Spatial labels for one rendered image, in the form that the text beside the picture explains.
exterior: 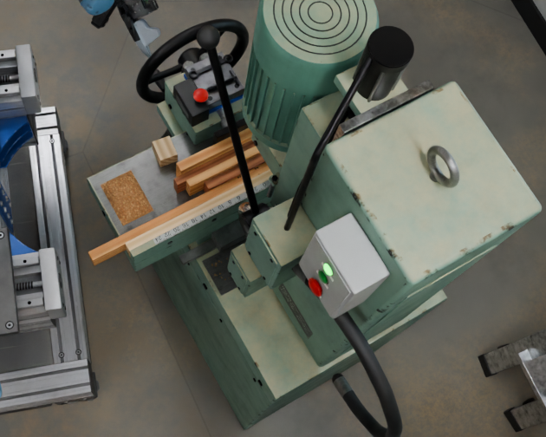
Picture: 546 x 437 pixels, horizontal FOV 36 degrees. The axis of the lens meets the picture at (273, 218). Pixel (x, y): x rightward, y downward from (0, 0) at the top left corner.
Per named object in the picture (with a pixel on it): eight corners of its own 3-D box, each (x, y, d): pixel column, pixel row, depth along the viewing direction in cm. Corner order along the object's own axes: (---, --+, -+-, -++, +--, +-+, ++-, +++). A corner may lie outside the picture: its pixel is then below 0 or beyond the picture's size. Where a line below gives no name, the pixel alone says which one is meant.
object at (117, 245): (352, 124, 181) (355, 116, 178) (357, 132, 181) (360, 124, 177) (89, 257, 165) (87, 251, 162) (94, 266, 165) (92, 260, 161)
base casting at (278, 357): (308, 102, 203) (314, 85, 194) (438, 306, 190) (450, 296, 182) (143, 184, 192) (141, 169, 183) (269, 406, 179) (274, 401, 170)
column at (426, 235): (353, 231, 184) (458, 75, 116) (407, 318, 179) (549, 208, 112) (265, 278, 179) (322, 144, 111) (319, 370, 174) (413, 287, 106)
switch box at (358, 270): (330, 244, 128) (352, 211, 112) (365, 301, 125) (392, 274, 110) (296, 264, 126) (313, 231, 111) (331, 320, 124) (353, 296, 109)
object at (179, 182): (261, 143, 177) (263, 133, 173) (265, 149, 177) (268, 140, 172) (173, 187, 172) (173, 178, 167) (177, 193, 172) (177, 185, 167)
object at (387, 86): (372, 75, 123) (402, 11, 107) (401, 119, 121) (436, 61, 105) (326, 98, 121) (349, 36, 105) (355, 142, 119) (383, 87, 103)
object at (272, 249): (283, 225, 146) (295, 195, 132) (310, 268, 144) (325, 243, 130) (242, 246, 144) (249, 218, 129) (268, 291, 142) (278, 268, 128)
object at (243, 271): (266, 245, 164) (273, 227, 153) (284, 276, 163) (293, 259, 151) (224, 268, 162) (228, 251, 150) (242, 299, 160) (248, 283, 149)
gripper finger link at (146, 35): (165, 51, 203) (149, 15, 201) (143, 61, 204) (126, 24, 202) (166, 49, 206) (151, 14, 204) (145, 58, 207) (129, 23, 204)
